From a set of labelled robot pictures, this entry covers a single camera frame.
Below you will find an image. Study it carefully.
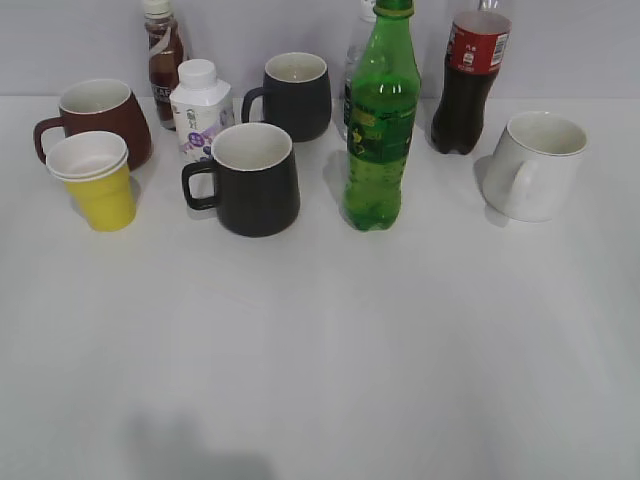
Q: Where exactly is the green plastic soda bottle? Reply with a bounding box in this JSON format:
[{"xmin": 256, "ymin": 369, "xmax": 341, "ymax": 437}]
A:
[{"xmin": 343, "ymin": 0, "xmax": 421, "ymax": 231}]

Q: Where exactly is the yellow paper cup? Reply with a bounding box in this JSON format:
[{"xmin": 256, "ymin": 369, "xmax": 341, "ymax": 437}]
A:
[{"xmin": 45, "ymin": 131, "xmax": 136, "ymax": 232}]

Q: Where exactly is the black mug front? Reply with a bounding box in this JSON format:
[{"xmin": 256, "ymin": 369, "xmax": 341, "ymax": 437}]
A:
[{"xmin": 181, "ymin": 122, "xmax": 301, "ymax": 238}]

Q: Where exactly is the dark mug rear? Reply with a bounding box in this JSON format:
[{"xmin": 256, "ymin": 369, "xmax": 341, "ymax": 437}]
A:
[{"xmin": 241, "ymin": 52, "xmax": 332, "ymax": 143}]

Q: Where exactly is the white yogurt drink bottle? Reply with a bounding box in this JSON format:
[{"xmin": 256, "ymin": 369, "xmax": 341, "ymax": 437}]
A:
[{"xmin": 170, "ymin": 59, "xmax": 235, "ymax": 162}]

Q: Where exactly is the white ceramic mug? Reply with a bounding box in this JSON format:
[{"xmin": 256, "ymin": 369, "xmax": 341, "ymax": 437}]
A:
[{"xmin": 481, "ymin": 111, "xmax": 588, "ymax": 223}]

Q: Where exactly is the clear water bottle green label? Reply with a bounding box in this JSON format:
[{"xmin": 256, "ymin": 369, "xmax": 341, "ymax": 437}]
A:
[{"xmin": 339, "ymin": 0, "xmax": 377, "ymax": 140}]

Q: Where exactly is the brown coffee drink bottle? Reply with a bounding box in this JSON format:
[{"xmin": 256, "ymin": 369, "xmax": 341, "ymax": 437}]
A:
[{"xmin": 142, "ymin": 0, "xmax": 187, "ymax": 130}]

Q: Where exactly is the cola bottle red label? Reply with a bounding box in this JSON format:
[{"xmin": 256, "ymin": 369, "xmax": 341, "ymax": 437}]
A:
[{"xmin": 431, "ymin": 1, "xmax": 512, "ymax": 155}]

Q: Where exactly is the brown ceramic mug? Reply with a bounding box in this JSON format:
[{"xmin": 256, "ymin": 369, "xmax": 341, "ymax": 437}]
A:
[{"xmin": 33, "ymin": 79, "xmax": 152, "ymax": 170}]

